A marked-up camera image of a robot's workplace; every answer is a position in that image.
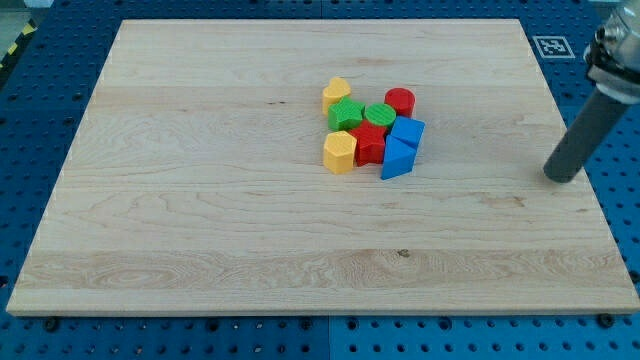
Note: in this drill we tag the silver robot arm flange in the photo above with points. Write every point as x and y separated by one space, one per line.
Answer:
613 54

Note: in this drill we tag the light wooden board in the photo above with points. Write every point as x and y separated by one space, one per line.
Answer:
194 185

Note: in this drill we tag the black left board bolt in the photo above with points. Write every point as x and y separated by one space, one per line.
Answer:
51 324

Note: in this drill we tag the black board bolt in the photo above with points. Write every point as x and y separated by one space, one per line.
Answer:
605 320
51 324

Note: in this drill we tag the black right board bolt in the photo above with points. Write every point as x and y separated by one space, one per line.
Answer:
605 320

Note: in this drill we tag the yellow hexagon block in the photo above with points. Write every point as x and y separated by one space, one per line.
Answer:
339 152

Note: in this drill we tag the red star block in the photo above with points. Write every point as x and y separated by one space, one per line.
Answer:
370 143

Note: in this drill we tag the green star block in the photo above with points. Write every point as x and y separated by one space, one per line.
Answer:
346 114

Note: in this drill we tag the blue triangle block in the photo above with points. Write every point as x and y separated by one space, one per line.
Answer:
399 158

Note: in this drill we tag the green cylinder block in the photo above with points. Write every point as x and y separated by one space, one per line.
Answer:
380 114

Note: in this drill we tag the yellow heart block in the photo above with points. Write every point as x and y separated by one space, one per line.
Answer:
337 88

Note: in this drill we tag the blue cube block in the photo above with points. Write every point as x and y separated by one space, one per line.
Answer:
408 130

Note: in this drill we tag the red cylinder block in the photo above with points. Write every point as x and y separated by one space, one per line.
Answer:
402 100

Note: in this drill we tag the white fiducial marker tag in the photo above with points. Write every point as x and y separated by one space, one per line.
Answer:
553 47

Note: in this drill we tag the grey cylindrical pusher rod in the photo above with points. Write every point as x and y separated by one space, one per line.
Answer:
596 119

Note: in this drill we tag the yellow black hazard tape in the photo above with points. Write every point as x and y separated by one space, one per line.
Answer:
19 45

